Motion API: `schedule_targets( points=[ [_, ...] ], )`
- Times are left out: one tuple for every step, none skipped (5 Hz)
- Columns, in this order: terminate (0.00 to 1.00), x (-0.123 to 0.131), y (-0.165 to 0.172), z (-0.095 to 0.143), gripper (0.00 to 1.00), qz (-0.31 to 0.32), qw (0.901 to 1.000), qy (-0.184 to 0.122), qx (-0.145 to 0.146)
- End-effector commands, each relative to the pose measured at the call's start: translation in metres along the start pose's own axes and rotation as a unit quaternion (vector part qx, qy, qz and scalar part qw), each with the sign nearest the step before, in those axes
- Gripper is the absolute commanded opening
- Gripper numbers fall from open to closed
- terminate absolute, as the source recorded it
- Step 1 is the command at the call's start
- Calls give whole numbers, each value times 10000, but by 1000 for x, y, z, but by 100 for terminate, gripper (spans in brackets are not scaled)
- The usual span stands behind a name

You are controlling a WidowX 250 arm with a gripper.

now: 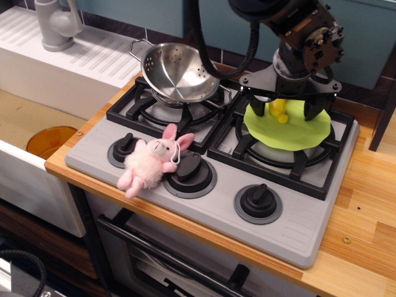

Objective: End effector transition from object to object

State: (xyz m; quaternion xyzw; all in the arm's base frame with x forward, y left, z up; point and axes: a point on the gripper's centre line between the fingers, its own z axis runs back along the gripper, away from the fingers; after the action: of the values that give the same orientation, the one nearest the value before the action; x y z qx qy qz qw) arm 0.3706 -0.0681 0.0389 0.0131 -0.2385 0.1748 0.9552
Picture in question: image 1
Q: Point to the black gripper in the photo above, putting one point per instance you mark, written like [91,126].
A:
[287,77]

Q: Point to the yellow toy banana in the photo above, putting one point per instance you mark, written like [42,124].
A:
[278,109]

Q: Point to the pink plush bunny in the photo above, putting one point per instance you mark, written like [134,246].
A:
[149,161]

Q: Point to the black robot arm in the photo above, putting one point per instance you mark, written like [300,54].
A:
[310,42]

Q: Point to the green plastic plate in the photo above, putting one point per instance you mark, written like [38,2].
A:
[296,134]

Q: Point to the black right burner grate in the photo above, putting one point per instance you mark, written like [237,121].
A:
[317,172]

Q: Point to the black burner grate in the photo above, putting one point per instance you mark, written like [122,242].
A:
[317,172]
[139,110]

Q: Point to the teal cabinet box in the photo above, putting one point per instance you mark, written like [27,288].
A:
[368,28]

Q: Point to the black right stove knob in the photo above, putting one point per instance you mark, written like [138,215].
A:
[258,204]

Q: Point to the black stove knob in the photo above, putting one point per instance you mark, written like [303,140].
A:
[120,149]
[194,178]
[258,204]

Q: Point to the steel colander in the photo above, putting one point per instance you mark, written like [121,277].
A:
[175,72]

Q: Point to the black middle stove knob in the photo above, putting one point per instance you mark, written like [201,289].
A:
[194,178]

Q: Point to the grey toy stove top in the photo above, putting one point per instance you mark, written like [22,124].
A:
[294,237]

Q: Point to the black left burner grate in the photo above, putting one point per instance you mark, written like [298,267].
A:
[139,110]

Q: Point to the black left stove knob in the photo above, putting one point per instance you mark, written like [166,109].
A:
[120,149]

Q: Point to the grey toy faucet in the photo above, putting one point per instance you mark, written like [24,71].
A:
[58,27]

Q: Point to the orange plastic bowl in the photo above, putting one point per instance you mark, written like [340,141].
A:
[44,143]

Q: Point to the white toy sink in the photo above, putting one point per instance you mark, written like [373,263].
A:
[40,90]

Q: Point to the black oven door handle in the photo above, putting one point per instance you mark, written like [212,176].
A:
[118,227]

